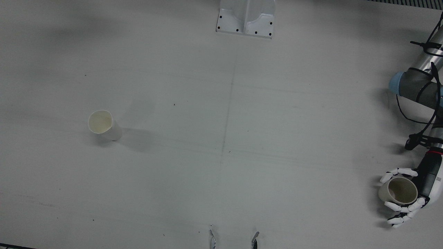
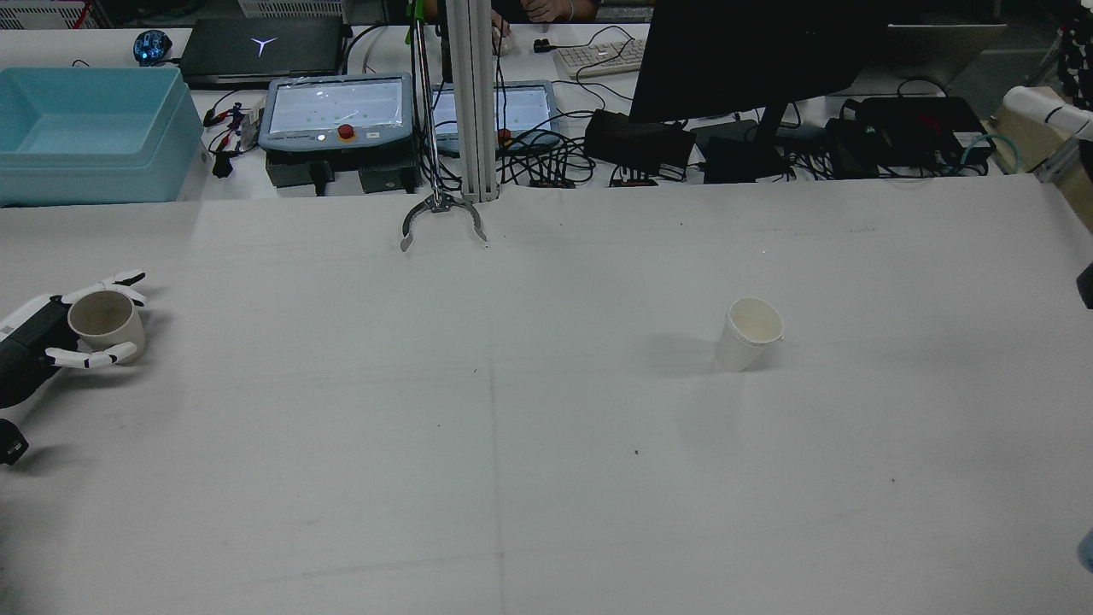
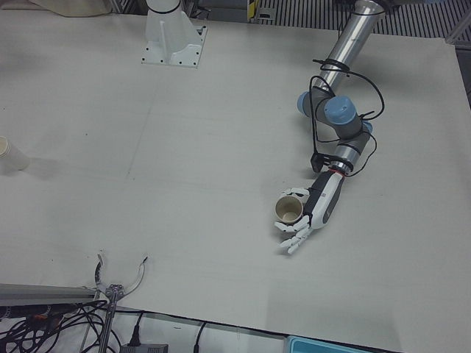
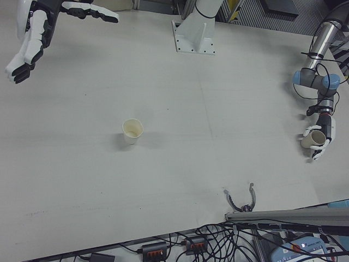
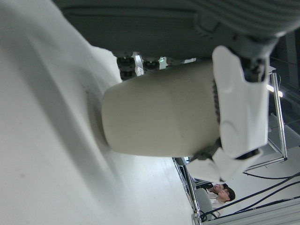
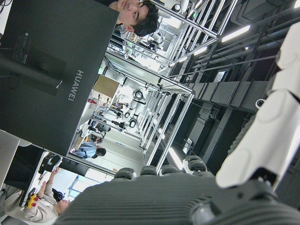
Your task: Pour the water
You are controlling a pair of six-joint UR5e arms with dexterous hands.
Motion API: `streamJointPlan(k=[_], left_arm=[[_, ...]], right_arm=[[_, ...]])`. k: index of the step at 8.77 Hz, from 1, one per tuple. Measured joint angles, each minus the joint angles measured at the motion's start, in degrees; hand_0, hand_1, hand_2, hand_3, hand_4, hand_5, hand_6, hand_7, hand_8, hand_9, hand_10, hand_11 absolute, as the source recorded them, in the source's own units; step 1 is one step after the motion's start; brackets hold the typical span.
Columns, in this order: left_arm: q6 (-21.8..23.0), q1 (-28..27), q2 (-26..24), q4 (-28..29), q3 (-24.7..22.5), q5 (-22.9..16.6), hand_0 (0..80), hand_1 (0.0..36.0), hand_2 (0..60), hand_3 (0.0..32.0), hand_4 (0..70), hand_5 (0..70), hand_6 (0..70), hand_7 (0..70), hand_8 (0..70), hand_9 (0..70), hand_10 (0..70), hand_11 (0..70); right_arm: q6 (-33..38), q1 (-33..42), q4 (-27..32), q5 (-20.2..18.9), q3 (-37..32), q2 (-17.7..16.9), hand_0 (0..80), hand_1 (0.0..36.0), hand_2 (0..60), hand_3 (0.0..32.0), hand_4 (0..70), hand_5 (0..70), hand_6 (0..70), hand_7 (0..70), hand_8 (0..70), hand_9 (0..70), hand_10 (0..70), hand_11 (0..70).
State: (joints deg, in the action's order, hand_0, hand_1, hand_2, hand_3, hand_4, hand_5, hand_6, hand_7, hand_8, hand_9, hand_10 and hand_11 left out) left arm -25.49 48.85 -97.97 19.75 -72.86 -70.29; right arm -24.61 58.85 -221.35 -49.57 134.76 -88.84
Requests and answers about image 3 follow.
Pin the blue plastic bin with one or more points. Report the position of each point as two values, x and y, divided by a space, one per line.
324 345

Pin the aluminium frame post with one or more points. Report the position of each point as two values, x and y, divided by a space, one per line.
44 292

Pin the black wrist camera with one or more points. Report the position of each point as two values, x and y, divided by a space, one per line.
317 162

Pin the beige paper cup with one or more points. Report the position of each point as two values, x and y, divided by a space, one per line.
289 209

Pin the yellow black striped post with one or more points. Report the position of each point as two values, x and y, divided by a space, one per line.
252 9

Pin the black power strip orange switches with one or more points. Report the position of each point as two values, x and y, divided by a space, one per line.
44 314

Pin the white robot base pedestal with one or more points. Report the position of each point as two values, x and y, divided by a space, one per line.
169 36

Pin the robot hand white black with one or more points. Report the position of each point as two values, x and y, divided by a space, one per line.
325 198

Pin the beige cloth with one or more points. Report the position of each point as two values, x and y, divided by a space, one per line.
84 7

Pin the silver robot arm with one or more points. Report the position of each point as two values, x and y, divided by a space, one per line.
349 36

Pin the metal grabber tool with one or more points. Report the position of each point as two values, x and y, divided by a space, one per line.
114 288

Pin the white paper cup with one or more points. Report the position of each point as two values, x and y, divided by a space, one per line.
14 158

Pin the black power brick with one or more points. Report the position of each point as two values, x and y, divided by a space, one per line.
143 348

